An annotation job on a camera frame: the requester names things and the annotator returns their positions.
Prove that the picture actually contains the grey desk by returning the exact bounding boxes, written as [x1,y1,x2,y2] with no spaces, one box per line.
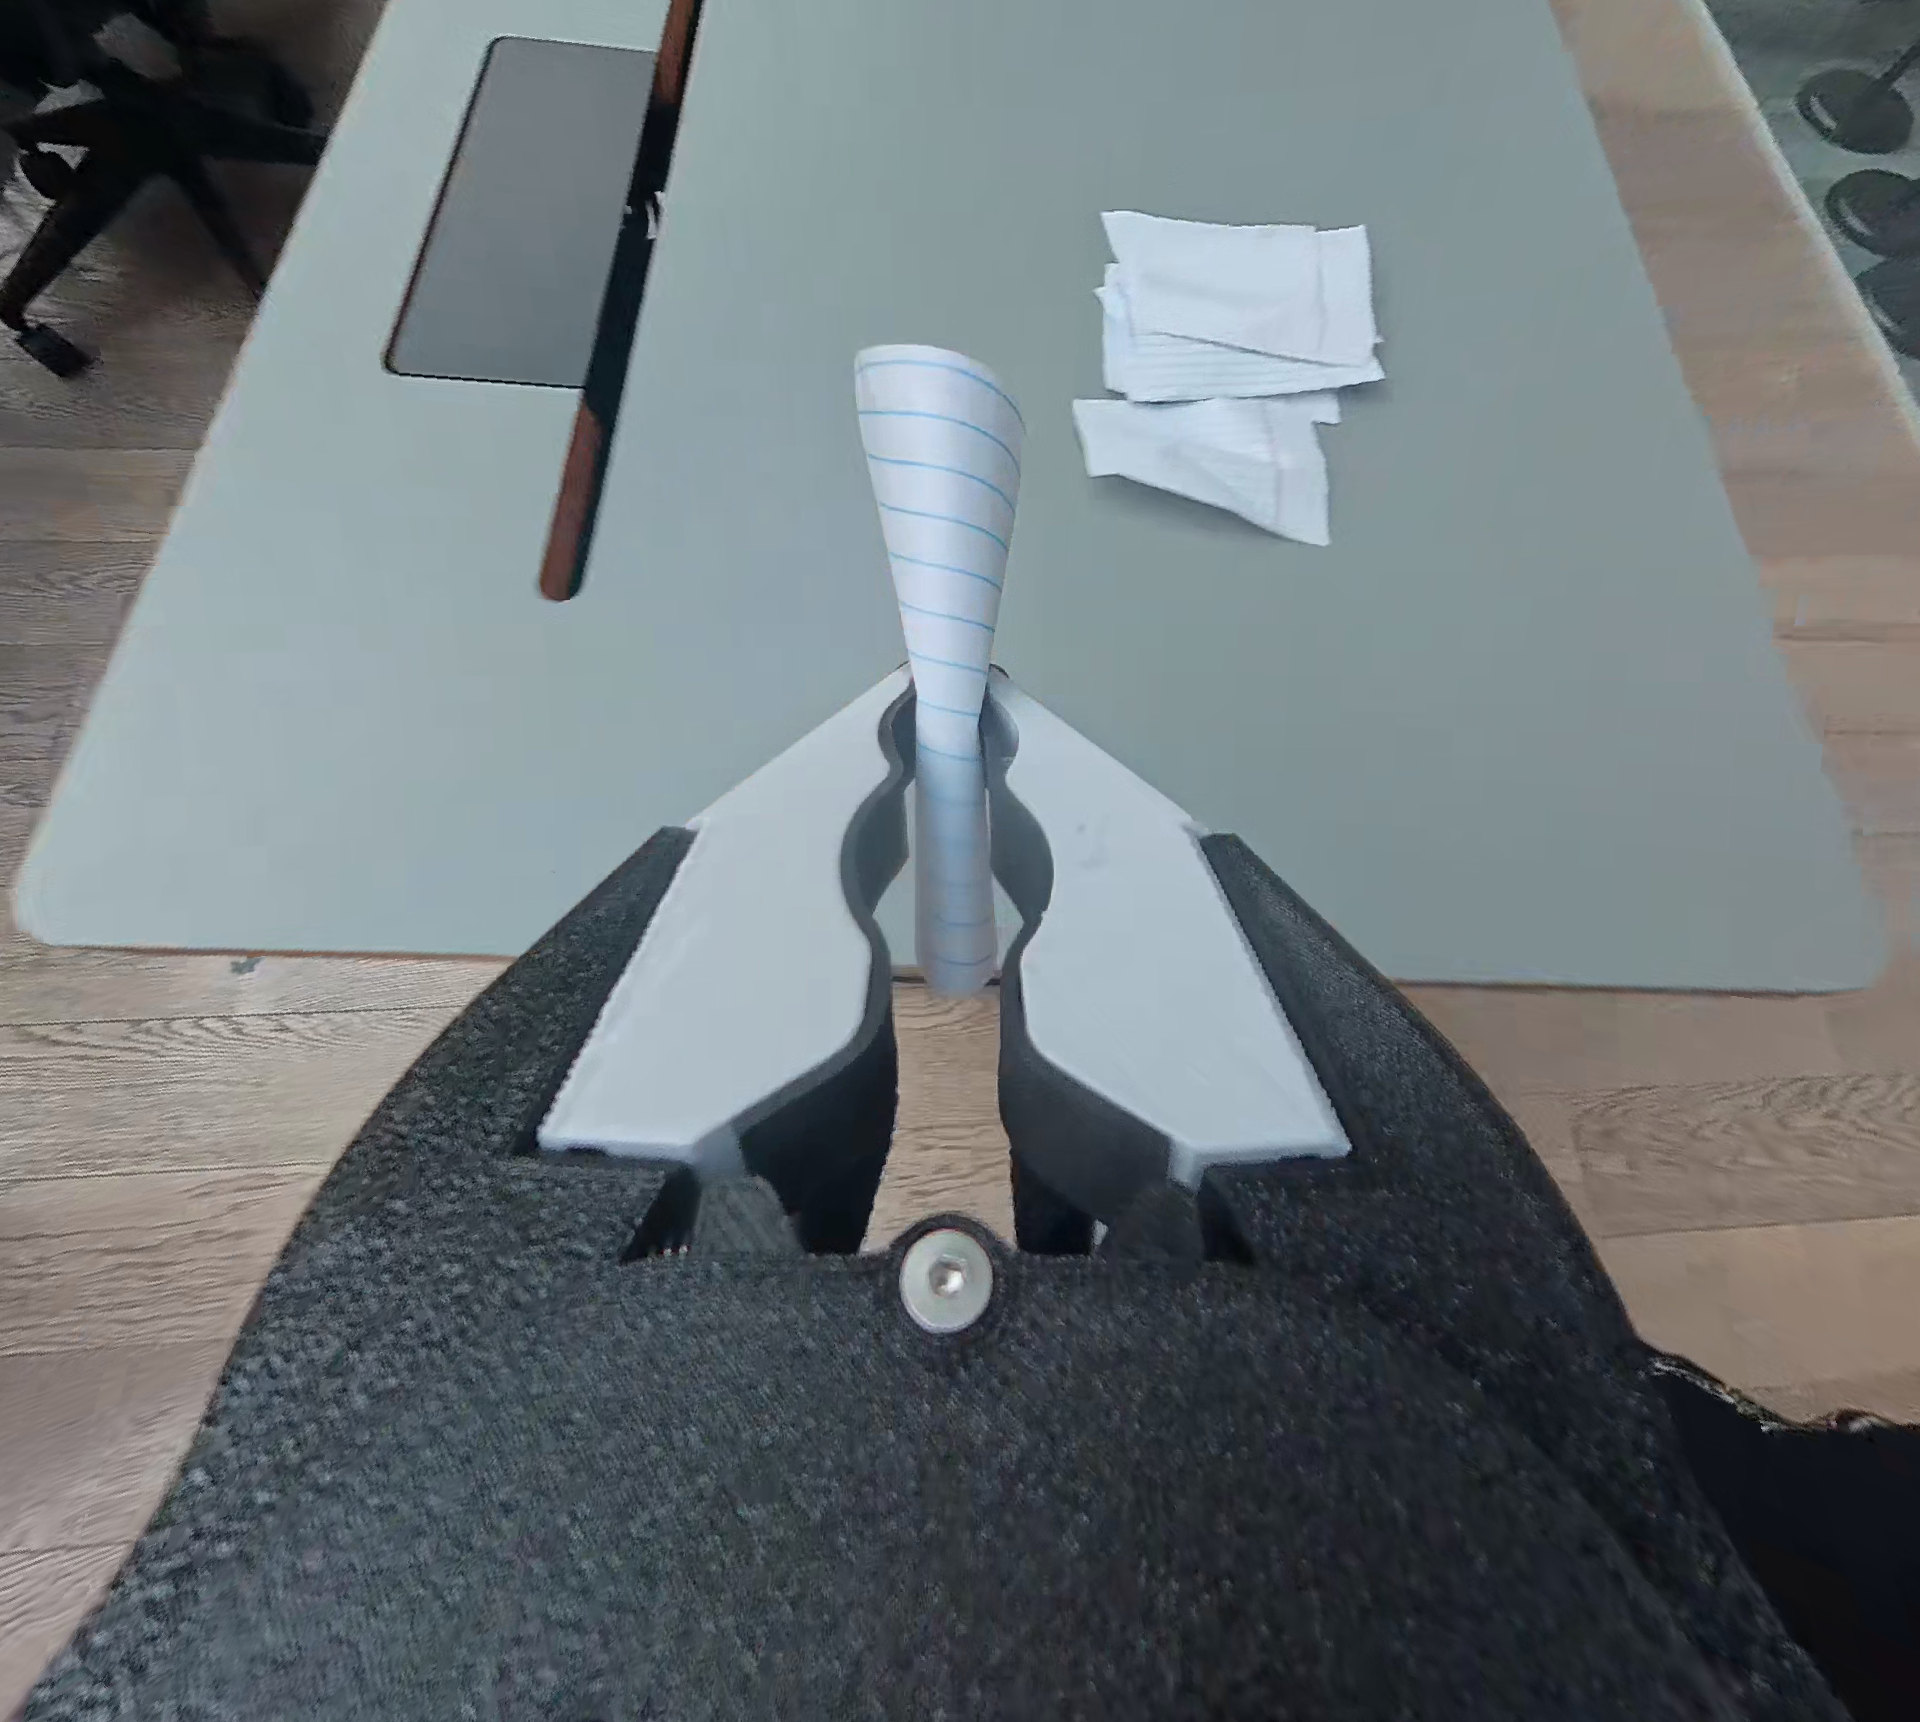
[14,0,1885,998]

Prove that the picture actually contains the cut lined paper pieces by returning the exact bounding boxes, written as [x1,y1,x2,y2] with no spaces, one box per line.
[1073,209,1387,548]

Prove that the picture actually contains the dark cloth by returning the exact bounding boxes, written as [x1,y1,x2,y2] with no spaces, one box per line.
[1648,1354,1920,1722]

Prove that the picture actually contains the desk cable hatch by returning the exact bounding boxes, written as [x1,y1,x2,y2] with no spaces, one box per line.
[384,34,663,389]

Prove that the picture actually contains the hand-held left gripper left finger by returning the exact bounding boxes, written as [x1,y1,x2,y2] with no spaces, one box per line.
[536,669,913,1172]

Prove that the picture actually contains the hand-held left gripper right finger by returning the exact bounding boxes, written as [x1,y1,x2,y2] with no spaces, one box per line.
[986,677,1350,1190]

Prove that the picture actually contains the narrow lined paper piece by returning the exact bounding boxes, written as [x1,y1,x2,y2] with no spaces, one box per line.
[849,342,1028,1001]

